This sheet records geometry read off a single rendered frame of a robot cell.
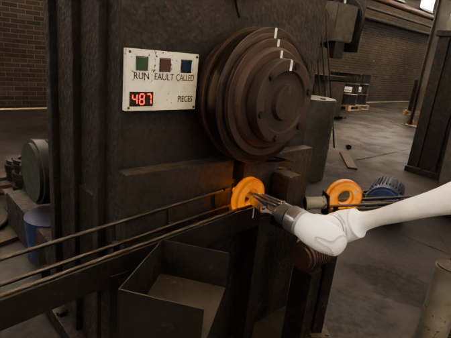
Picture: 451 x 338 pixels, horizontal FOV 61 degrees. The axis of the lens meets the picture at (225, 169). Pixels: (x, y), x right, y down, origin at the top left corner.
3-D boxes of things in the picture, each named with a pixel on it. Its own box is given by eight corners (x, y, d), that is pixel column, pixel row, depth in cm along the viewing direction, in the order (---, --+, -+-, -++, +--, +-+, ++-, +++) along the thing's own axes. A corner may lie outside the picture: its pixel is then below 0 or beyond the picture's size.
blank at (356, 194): (333, 217, 173) (335, 220, 169) (319, 189, 168) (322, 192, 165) (364, 200, 172) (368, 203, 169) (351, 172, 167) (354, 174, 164)
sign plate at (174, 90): (121, 110, 115) (123, 47, 110) (191, 108, 132) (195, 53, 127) (125, 111, 114) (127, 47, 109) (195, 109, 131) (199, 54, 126)
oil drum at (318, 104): (260, 170, 443) (271, 91, 417) (292, 163, 482) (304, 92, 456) (302, 186, 402) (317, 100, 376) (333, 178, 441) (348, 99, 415)
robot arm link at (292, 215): (307, 232, 134) (294, 224, 138) (313, 209, 131) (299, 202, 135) (290, 239, 128) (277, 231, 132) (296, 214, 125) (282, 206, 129)
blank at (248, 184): (229, 184, 140) (236, 187, 138) (258, 170, 150) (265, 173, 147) (230, 220, 147) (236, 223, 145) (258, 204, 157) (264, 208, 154)
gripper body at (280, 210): (279, 229, 132) (260, 216, 138) (294, 223, 137) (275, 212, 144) (284, 209, 129) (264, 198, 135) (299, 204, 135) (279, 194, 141)
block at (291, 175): (263, 220, 170) (270, 170, 163) (275, 217, 175) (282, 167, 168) (282, 231, 163) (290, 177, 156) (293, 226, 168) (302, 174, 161)
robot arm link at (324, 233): (288, 240, 127) (311, 235, 136) (327, 265, 117) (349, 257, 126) (298, 210, 124) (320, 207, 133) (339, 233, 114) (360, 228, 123)
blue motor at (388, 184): (358, 220, 328) (366, 182, 318) (368, 201, 377) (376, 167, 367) (396, 231, 315) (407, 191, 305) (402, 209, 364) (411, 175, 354)
